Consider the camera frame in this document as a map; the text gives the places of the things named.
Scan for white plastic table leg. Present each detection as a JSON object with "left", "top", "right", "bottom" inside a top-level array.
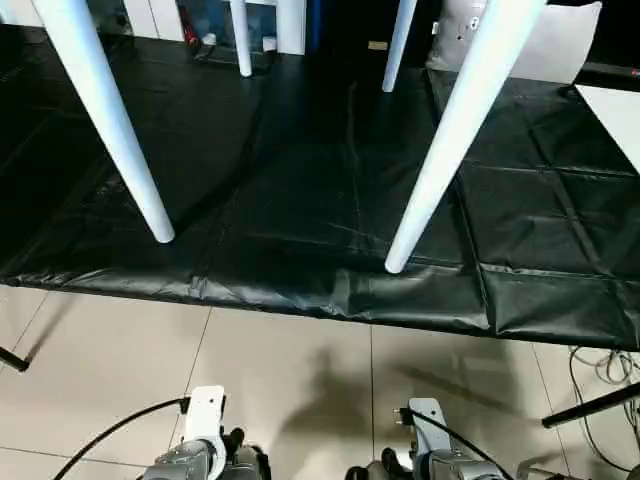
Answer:
[
  {"left": 383, "top": 0, "right": 549, "bottom": 276},
  {"left": 228, "top": 0, "right": 254, "bottom": 80},
  {"left": 29, "top": 0, "right": 176, "bottom": 245},
  {"left": 381, "top": 0, "right": 420, "bottom": 95}
]

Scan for black metal stand bar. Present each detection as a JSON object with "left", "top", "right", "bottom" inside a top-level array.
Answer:
[{"left": 541, "top": 382, "right": 640, "bottom": 429}]

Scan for black table mat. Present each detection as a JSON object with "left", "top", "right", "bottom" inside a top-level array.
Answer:
[{"left": 0, "top": 22, "right": 640, "bottom": 351}]

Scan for white flat board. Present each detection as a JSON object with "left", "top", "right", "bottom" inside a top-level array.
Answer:
[{"left": 573, "top": 83, "right": 640, "bottom": 176}]

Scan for black cabinet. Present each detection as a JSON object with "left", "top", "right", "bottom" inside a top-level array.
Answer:
[{"left": 304, "top": 0, "right": 446, "bottom": 69}]

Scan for white glass-door cabinet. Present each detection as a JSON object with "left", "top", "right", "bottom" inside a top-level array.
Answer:
[{"left": 0, "top": 0, "right": 309, "bottom": 56}]

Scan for grey cushion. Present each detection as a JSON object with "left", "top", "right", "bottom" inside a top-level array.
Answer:
[{"left": 424, "top": 0, "right": 604, "bottom": 86}]

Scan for black low furniture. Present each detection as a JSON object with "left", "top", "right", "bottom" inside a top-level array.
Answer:
[{"left": 579, "top": 59, "right": 640, "bottom": 91}]

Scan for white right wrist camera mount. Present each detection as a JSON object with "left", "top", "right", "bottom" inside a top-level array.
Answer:
[{"left": 407, "top": 397, "right": 454, "bottom": 456}]

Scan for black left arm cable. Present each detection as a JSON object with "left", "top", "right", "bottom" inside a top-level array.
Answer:
[{"left": 52, "top": 396, "right": 194, "bottom": 480}]

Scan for chrome metal floor frame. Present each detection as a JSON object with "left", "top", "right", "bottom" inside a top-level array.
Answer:
[{"left": 517, "top": 459, "right": 571, "bottom": 480}]

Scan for loose floor cables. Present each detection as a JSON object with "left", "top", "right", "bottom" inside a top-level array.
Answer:
[{"left": 567, "top": 344, "right": 640, "bottom": 471}]

